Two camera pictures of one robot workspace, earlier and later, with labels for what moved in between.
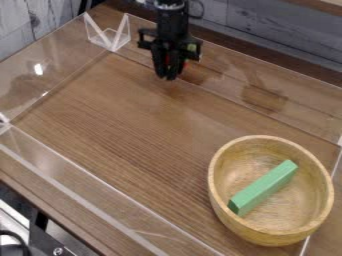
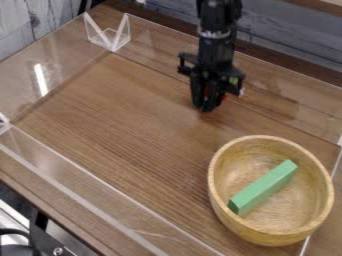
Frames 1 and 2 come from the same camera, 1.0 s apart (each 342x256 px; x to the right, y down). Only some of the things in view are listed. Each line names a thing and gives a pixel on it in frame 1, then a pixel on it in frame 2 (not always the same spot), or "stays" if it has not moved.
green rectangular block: x=251 y=195 stays
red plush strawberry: x=186 y=63 -> x=212 y=92
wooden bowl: x=270 y=190 stays
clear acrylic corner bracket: x=109 y=39 stays
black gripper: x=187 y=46 -> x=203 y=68
